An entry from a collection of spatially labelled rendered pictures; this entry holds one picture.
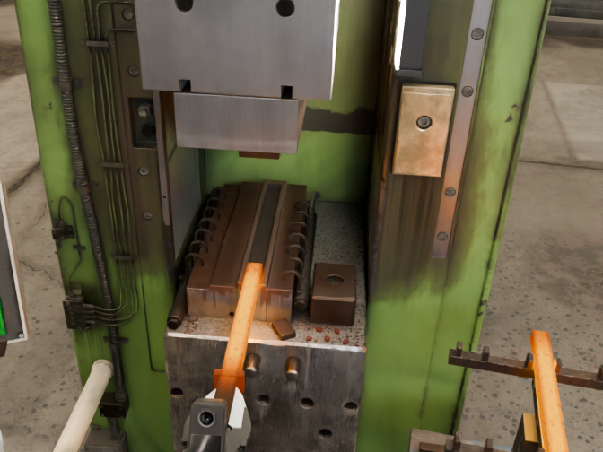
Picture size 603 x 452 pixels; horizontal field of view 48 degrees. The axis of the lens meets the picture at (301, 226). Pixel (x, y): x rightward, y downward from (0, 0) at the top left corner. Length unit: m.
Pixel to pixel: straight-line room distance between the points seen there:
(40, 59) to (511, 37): 0.82
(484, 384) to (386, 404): 1.00
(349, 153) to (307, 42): 0.63
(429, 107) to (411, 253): 0.32
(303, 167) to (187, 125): 0.59
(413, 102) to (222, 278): 0.48
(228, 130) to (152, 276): 0.48
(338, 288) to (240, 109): 0.41
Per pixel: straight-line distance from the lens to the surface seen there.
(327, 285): 1.29
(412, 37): 1.15
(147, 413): 1.76
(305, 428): 1.41
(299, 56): 1.05
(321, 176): 1.66
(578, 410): 2.63
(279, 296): 1.26
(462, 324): 1.50
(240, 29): 1.05
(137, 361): 1.64
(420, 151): 1.24
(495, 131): 1.27
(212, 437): 0.91
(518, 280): 3.18
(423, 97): 1.20
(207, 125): 1.11
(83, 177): 1.36
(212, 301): 1.29
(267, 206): 1.52
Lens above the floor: 1.75
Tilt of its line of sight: 31 degrees down
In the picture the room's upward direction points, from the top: 2 degrees clockwise
